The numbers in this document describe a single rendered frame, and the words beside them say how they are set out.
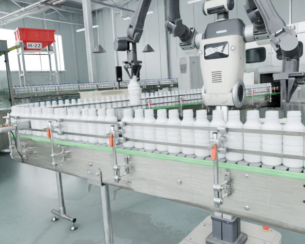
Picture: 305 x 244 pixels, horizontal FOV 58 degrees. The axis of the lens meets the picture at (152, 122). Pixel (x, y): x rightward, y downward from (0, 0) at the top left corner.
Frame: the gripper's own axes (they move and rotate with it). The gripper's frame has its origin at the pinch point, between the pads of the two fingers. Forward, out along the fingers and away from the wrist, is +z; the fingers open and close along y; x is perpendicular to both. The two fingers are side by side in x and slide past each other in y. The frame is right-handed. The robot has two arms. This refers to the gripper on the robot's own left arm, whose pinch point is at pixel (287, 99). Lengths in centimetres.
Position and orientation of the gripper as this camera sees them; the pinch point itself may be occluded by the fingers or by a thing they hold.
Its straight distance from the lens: 110.2
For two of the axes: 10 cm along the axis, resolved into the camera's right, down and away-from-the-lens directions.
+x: 5.9, 2.1, 7.8
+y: 8.0, 0.3, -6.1
